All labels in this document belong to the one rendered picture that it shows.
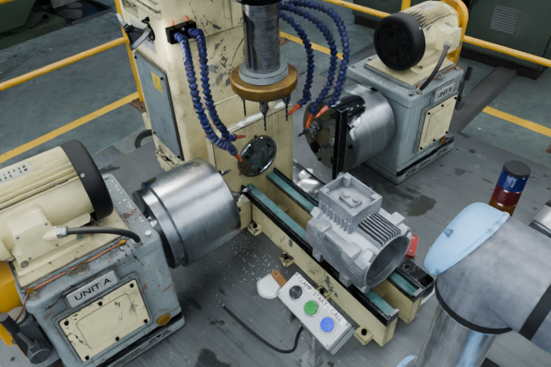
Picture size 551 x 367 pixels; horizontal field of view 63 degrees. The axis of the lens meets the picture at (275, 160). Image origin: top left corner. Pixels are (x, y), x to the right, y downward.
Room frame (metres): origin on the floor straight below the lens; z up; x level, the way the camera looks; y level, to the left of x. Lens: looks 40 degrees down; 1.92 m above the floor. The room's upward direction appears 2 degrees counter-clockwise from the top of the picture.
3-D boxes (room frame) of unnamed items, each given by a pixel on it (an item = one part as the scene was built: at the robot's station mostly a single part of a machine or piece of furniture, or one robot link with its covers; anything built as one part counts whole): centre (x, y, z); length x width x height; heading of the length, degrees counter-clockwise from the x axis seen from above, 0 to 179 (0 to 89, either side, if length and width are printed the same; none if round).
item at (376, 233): (0.77, -0.20, 1.01); 0.20 x 0.19 x 0.19; 37
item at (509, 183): (0.79, -0.56, 1.19); 0.06 x 0.06 x 0.04
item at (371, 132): (1.24, -0.27, 1.04); 0.41 x 0.25 x 0.25; 127
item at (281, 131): (1.17, 0.09, 0.97); 0.30 x 0.11 x 0.34; 127
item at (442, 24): (1.40, -0.53, 1.16); 0.33 x 0.26 x 0.42; 127
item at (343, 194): (0.80, -0.18, 1.11); 0.12 x 0.11 x 0.07; 37
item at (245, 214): (1.03, 0.13, 0.86); 0.07 x 0.06 x 0.12; 127
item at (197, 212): (0.83, 0.28, 1.04); 0.37 x 0.25 x 0.25; 127
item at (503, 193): (0.79, -0.56, 1.14); 0.06 x 0.06 x 0.04
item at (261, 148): (1.12, 0.05, 1.01); 0.15 x 0.02 x 0.15; 127
